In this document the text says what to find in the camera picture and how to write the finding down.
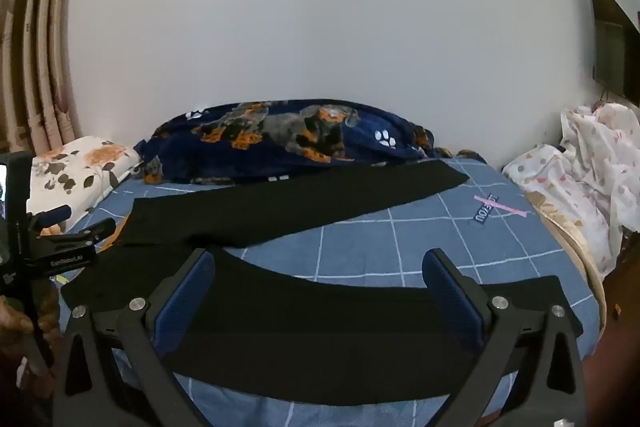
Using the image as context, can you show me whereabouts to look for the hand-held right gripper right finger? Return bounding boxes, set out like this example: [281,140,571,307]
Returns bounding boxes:
[424,248,589,427]

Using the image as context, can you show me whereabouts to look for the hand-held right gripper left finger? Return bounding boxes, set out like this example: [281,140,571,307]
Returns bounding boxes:
[52,248,216,427]

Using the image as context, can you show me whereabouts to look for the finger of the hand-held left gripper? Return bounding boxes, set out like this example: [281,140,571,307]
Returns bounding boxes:
[31,205,74,229]
[47,217,117,254]

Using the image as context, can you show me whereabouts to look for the black pants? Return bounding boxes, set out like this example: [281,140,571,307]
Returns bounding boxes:
[60,159,585,408]

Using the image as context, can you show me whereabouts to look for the person's left hand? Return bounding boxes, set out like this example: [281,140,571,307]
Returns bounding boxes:
[0,279,63,339]

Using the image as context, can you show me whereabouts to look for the white floral pillow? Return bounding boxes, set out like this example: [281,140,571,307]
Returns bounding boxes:
[31,136,143,228]

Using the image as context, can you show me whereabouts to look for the blue checked bed sheet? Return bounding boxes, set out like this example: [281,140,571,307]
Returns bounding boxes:
[57,157,601,427]

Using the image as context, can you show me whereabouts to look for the beige pink curtain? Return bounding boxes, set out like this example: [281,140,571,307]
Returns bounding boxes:
[0,0,98,158]

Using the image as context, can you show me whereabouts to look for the beige mattress edge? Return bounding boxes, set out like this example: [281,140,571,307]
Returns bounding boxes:
[530,192,609,333]

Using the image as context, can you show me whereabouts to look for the white printed cloth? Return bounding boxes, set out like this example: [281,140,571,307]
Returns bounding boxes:
[501,103,640,278]

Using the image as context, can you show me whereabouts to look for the navy dog print blanket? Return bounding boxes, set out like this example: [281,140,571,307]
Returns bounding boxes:
[134,99,481,186]

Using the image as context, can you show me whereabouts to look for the black wall television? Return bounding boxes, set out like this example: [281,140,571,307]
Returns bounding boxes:
[584,0,640,100]

